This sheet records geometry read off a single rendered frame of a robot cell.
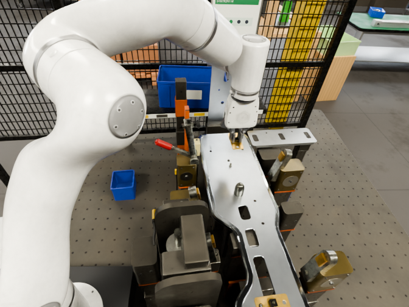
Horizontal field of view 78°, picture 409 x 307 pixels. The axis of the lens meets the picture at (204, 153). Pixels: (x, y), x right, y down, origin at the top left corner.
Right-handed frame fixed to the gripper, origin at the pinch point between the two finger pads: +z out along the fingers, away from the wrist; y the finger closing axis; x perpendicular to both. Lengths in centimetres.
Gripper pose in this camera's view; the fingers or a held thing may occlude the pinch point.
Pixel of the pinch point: (236, 135)
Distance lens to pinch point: 85.3
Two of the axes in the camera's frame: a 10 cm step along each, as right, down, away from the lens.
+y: 9.9, -0.6, 1.4
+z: -0.5, 7.2, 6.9
